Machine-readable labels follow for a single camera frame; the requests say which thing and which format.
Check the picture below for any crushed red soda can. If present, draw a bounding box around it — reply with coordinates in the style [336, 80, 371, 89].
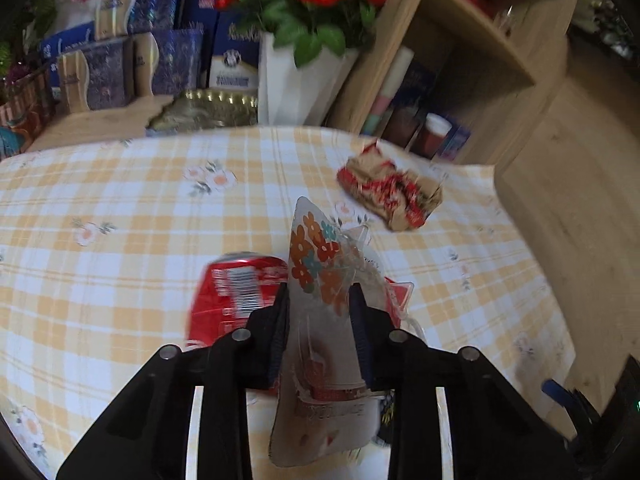
[184, 250, 292, 396]

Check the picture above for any crumpled brown red paper bag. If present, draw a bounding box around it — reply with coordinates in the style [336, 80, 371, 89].
[336, 142, 442, 232]

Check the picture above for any checkered yellow tablecloth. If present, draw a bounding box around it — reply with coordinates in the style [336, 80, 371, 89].
[1, 128, 576, 478]

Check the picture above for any wooden shelf unit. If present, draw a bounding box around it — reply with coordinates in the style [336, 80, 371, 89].
[326, 0, 577, 169]

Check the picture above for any white vase with red roses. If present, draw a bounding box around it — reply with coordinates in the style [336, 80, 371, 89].
[216, 0, 386, 126]

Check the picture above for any blue gold gift box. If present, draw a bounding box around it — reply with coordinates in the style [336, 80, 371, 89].
[56, 37, 134, 114]

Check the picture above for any gold decorative tray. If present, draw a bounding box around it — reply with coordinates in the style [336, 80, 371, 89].
[145, 89, 258, 138]

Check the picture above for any red paper cup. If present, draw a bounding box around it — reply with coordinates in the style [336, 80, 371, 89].
[416, 113, 452, 158]

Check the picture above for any clear floral plastic package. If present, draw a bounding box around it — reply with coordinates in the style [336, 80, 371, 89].
[268, 195, 426, 468]

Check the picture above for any red cigarette box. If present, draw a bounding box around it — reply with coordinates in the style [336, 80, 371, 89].
[384, 276, 414, 328]

